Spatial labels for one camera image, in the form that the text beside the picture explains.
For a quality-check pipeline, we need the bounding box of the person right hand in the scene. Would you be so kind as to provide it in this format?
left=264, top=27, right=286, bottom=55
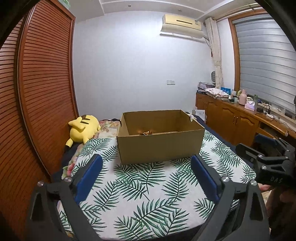
left=259, top=184, right=295, bottom=210

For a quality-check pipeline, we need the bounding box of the wooden sideboard cabinet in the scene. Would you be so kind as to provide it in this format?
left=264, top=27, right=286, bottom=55
left=196, top=92, right=295, bottom=146

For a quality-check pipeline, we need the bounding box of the pink tissue box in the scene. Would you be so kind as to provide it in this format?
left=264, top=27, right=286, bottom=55
left=244, top=100, right=256, bottom=111

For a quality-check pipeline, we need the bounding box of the pink bottle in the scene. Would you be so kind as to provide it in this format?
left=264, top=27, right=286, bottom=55
left=239, top=89, right=247, bottom=105

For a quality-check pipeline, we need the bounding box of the folded floral cloth stack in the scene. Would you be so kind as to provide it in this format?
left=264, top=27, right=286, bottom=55
left=197, top=82, right=229, bottom=99

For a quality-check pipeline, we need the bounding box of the palm leaf bed sheet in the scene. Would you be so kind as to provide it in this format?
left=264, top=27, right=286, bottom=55
left=56, top=119, right=258, bottom=241

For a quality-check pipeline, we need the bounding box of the white small fan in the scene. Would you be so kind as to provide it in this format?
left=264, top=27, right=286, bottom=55
left=211, top=71, right=216, bottom=85

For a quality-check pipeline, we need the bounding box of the yellow pikachu plush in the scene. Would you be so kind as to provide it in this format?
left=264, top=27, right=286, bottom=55
left=65, top=114, right=101, bottom=152

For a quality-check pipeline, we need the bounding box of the grey window blind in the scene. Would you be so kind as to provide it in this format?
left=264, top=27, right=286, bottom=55
left=233, top=14, right=295, bottom=113

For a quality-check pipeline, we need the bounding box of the brown cardboard box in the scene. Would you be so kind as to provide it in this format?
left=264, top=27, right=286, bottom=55
left=117, top=109, right=205, bottom=165

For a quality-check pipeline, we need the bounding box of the golden brown snack packet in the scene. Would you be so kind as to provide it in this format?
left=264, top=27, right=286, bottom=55
left=139, top=131, right=152, bottom=136

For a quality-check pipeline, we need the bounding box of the wooden louvered wardrobe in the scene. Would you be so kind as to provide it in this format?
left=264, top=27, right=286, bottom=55
left=1, top=1, right=78, bottom=240

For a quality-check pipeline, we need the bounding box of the beige curtain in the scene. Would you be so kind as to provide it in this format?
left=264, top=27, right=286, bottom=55
left=205, top=18, right=224, bottom=89

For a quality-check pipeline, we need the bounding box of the white air conditioner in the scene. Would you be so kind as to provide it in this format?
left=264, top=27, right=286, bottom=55
left=161, top=14, right=209, bottom=40

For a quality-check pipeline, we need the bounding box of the white wall switch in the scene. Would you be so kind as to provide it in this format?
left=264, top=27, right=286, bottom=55
left=166, top=80, right=175, bottom=85

